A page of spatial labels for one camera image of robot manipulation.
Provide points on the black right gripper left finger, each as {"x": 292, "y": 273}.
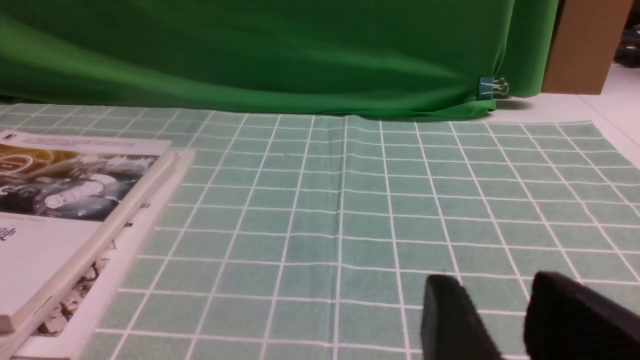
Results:
{"x": 451, "y": 328}

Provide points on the green backdrop cloth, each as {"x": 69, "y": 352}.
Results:
{"x": 370, "y": 58}

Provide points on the blue binder clip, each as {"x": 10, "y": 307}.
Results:
{"x": 490, "y": 87}

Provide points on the top white photo book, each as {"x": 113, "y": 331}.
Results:
{"x": 59, "y": 194}

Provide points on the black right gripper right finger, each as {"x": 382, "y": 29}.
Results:
{"x": 566, "y": 320}

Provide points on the green checked tablecloth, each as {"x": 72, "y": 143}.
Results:
{"x": 310, "y": 237}

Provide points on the bottom white book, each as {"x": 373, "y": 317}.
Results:
{"x": 62, "y": 328}

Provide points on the brown cardboard box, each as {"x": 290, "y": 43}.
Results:
{"x": 585, "y": 37}

